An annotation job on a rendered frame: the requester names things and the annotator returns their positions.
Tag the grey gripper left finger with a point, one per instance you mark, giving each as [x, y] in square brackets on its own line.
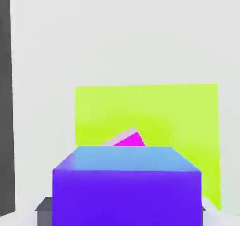
[44, 213]

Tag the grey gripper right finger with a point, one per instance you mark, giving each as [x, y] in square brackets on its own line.
[215, 218]

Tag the small purple cube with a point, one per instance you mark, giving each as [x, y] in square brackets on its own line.
[127, 196]

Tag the small magenta cube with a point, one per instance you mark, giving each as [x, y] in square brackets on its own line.
[131, 140]

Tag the large lime green box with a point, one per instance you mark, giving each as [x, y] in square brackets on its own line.
[168, 108]

